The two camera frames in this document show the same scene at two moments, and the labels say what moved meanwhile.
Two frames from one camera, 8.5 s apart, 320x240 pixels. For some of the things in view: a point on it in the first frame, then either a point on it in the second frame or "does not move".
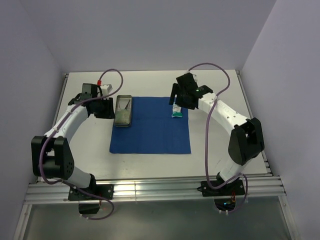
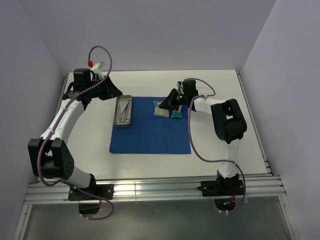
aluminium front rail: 152,188 does not move
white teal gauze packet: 176,111 does not move
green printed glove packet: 122,116 → 159,111
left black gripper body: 105,108 → 107,88
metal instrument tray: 123,111 does not move
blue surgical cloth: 153,130 does not move
